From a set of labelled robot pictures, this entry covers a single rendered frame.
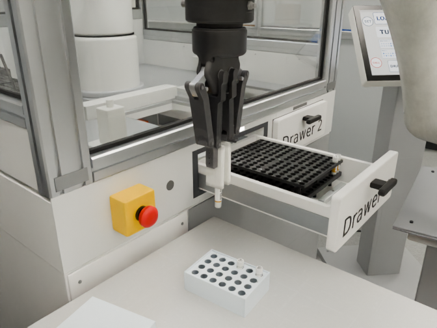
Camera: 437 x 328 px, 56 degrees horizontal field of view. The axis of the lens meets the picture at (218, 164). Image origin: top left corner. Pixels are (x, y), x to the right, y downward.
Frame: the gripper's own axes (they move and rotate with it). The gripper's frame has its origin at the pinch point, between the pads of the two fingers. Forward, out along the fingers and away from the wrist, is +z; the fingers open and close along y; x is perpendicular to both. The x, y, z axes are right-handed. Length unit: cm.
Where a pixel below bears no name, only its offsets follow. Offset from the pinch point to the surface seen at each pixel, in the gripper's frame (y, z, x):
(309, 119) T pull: -59, 9, -9
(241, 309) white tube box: 3.1, 22.6, 6.8
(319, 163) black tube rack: -33.3, 10.0, 4.2
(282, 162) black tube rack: -29.5, 10.3, -3.0
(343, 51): -192, 6, -45
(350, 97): -193, 32, -38
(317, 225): -15.7, 14.8, 11.1
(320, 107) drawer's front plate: -72, 8, -11
